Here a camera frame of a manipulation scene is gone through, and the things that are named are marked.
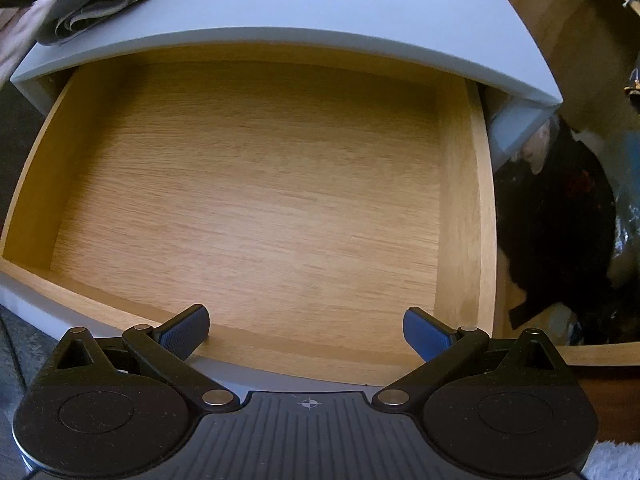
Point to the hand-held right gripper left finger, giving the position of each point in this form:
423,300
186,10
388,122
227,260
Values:
184,334

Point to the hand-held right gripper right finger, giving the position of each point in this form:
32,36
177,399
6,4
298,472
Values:
425,336

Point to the grey nightstand drawer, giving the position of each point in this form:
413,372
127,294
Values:
250,185

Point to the patterned grey underwear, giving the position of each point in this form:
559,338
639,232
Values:
100,2

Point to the black garment pile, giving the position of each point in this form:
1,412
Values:
555,220

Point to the light blue fluffy rug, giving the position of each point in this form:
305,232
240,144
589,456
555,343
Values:
617,462

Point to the clear plastic bag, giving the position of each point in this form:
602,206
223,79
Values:
627,200

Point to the dark grey bed base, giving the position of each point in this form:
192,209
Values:
10,150

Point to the wooden wardrobe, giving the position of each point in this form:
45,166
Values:
575,35

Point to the pink blanket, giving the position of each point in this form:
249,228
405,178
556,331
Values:
17,35

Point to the grey nightstand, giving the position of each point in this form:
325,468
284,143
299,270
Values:
300,5

